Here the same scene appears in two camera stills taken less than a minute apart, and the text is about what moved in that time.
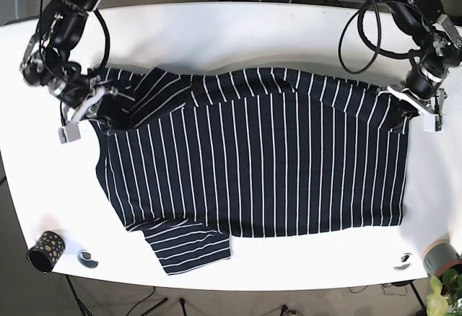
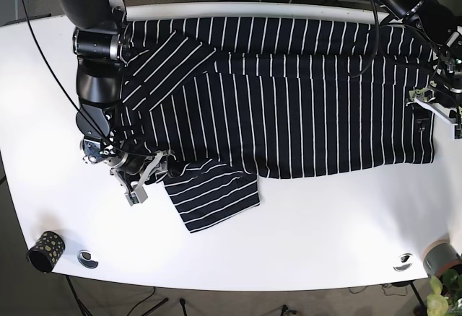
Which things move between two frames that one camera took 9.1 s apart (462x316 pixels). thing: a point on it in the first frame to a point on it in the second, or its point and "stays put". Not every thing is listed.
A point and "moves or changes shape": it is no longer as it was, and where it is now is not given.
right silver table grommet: (406, 260) stays put
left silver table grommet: (84, 257) stays put
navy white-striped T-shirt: (195, 161) moves or changes shape
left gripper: (71, 132) to (135, 192)
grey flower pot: (440, 256) stays put
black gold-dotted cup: (45, 251) stays put
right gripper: (434, 117) to (441, 104)
